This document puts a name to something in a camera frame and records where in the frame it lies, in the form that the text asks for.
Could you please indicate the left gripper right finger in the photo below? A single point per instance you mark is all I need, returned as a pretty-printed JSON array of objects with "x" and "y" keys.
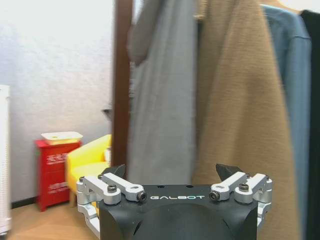
[{"x": 237, "y": 186}]

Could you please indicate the red cabinet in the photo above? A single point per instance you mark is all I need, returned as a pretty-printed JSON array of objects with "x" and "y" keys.
[{"x": 51, "y": 175}]

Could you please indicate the dark brown wooden post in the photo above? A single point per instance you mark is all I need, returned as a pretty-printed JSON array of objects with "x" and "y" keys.
[{"x": 121, "y": 82}]

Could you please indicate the white appliance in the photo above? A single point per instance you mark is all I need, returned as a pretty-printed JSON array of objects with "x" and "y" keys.
[{"x": 4, "y": 160}]

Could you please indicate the blue hanging garment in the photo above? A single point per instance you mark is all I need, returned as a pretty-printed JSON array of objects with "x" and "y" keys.
[{"x": 292, "y": 100}]

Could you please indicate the white tray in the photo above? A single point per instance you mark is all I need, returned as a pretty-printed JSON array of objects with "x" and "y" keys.
[{"x": 61, "y": 137}]

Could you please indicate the tan hanging garment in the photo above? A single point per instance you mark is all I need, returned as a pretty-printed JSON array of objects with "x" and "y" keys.
[{"x": 240, "y": 112}]

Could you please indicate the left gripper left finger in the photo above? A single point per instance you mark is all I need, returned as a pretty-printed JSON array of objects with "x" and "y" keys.
[{"x": 110, "y": 186}]

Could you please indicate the yellow armchair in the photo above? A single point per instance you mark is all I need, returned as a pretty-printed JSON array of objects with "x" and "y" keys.
[{"x": 87, "y": 167}]

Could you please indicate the black hanging garment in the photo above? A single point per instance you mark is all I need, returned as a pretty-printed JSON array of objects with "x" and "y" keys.
[{"x": 312, "y": 100}]

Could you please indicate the grey hanging garment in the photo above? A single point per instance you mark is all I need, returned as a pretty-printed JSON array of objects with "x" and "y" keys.
[{"x": 162, "y": 95}]

